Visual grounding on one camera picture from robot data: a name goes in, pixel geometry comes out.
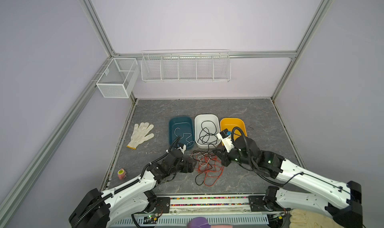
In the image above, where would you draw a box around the black cable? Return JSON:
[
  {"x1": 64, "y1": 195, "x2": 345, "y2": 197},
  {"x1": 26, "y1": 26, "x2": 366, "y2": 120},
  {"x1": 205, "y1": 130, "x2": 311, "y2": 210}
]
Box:
[
  {"x1": 197, "y1": 120, "x2": 221, "y2": 146},
  {"x1": 191, "y1": 149, "x2": 221, "y2": 186}
]

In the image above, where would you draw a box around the red cable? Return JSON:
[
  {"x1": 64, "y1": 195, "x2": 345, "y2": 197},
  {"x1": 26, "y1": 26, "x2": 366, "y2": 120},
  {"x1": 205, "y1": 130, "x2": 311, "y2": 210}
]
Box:
[{"x1": 196, "y1": 154, "x2": 225, "y2": 187}]

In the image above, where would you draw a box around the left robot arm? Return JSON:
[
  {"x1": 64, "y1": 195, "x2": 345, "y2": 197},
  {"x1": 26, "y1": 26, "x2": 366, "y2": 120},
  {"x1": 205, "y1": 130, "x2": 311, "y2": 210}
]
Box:
[{"x1": 69, "y1": 136, "x2": 196, "y2": 228}]

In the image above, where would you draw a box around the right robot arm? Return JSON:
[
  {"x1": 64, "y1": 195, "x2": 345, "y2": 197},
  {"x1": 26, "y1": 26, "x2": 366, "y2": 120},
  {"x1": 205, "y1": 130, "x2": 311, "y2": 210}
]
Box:
[{"x1": 214, "y1": 126, "x2": 364, "y2": 228}]

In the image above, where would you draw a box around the yellow plastic bin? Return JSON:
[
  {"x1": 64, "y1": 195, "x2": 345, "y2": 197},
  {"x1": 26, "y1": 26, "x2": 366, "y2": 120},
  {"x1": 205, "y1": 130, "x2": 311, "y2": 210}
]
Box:
[{"x1": 220, "y1": 118, "x2": 248, "y2": 136}]

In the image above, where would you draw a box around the white plastic bin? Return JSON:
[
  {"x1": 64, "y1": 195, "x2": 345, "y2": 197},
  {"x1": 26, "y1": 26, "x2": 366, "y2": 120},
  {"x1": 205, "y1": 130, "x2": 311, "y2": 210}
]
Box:
[{"x1": 194, "y1": 114, "x2": 220, "y2": 149}]

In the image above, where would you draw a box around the teal plastic bin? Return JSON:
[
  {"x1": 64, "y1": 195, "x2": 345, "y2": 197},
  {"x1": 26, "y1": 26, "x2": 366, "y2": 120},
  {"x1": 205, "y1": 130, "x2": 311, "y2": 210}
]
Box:
[{"x1": 169, "y1": 116, "x2": 195, "y2": 150}]

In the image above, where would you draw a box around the white knit glove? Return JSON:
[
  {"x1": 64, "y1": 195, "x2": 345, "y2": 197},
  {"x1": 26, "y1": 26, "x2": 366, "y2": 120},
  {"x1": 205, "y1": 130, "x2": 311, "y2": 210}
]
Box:
[{"x1": 127, "y1": 122, "x2": 154, "y2": 149}]

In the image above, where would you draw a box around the purple object at base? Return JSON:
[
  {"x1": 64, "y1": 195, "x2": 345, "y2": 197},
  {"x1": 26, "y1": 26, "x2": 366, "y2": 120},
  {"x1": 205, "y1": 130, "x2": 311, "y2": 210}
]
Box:
[{"x1": 187, "y1": 216, "x2": 233, "y2": 228}]

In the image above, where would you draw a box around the cream glove at base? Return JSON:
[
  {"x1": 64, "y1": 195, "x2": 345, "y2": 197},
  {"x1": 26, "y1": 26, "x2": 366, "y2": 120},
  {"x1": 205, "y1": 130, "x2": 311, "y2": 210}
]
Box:
[{"x1": 289, "y1": 209, "x2": 342, "y2": 228}]

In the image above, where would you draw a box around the small white mesh basket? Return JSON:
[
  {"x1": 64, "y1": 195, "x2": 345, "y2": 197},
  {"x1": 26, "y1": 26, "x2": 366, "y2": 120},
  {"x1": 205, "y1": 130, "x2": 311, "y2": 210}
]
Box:
[{"x1": 96, "y1": 58, "x2": 140, "y2": 98}]

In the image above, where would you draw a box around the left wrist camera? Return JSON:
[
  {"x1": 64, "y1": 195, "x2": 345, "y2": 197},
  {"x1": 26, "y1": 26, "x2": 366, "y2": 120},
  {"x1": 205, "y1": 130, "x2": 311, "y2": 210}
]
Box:
[{"x1": 175, "y1": 143, "x2": 187, "y2": 154}]

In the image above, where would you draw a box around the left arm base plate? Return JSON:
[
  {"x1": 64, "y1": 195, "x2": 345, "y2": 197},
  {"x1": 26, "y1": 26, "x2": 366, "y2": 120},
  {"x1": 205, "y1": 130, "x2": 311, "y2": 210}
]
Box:
[{"x1": 144, "y1": 197, "x2": 171, "y2": 214}]

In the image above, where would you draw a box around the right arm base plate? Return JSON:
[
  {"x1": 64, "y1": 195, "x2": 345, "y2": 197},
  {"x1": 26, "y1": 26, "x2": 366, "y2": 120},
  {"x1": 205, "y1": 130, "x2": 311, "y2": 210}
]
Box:
[{"x1": 248, "y1": 196, "x2": 284, "y2": 212}]

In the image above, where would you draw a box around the long white wire basket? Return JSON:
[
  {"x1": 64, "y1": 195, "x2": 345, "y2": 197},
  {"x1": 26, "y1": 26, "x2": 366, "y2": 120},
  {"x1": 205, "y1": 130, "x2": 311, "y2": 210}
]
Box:
[{"x1": 141, "y1": 49, "x2": 232, "y2": 82}]

